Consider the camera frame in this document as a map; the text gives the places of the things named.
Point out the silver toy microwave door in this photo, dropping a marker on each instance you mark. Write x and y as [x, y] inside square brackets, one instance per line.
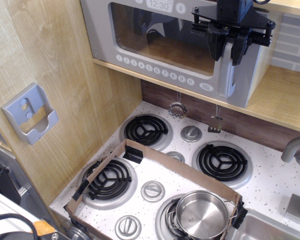
[157, 38]

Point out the grey wall phone holder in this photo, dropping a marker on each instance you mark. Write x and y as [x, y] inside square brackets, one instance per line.
[24, 106]

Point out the silver oven front knob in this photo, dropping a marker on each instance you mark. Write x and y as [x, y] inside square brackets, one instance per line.
[75, 233]

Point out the black burner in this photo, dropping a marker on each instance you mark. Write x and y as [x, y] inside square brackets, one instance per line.
[166, 225]
[225, 162]
[113, 186]
[149, 130]

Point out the front left black burner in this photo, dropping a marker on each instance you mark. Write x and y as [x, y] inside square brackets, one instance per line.
[113, 186]

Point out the back silver stove knob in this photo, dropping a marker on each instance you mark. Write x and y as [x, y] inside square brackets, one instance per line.
[191, 134]

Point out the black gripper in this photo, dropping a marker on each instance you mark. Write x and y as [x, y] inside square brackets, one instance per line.
[235, 20]

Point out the back left black burner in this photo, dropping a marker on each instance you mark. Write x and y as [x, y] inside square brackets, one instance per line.
[149, 130]

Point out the stainless steel pot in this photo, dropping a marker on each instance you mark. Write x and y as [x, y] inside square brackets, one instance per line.
[203, 215]

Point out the back right black burner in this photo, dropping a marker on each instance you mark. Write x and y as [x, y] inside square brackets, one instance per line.
[225, 162]

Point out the hanging metal slotted spatula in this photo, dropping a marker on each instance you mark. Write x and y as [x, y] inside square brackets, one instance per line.
[215, 122]

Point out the silver toy faucet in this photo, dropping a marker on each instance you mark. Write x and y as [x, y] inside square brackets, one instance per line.
[292, 150]

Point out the hanging metal strainer ladle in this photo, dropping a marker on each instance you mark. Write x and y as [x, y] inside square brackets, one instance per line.
[176, 109]

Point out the brown cardboard barrier frame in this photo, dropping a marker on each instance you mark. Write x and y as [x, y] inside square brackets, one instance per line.
[149, 164]

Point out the middle silver stove knob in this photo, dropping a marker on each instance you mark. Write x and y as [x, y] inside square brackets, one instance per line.
[176, 155]

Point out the wooden shelf board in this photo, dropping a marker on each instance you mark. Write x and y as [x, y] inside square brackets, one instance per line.
[276, 98]

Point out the silver stove knob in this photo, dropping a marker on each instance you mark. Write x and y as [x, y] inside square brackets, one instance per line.
[152, 191]
[128, 227]
[191, 134]
[176, 155]

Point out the front silver stove knob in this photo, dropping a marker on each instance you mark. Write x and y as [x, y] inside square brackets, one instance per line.
[128, 227]

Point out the front right black burner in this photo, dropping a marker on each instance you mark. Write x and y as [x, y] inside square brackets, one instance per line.
[166, 225]

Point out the metal sink basin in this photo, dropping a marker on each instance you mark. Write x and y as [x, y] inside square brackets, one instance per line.
[252, 225]

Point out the centre silver stove knob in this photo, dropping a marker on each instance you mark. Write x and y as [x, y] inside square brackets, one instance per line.
[152, 191]

